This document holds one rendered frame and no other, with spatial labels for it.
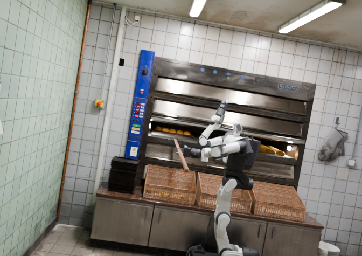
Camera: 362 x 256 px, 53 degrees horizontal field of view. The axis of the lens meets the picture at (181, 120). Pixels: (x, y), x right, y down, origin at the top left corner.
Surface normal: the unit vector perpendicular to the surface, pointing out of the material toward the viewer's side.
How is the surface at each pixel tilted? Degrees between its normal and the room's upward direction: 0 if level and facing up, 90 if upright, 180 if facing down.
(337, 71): 90
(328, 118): 90
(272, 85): 92
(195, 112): 70
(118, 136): 90
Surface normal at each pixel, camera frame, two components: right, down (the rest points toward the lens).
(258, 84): 0.06, 0.06
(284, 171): 0.11, -0.28
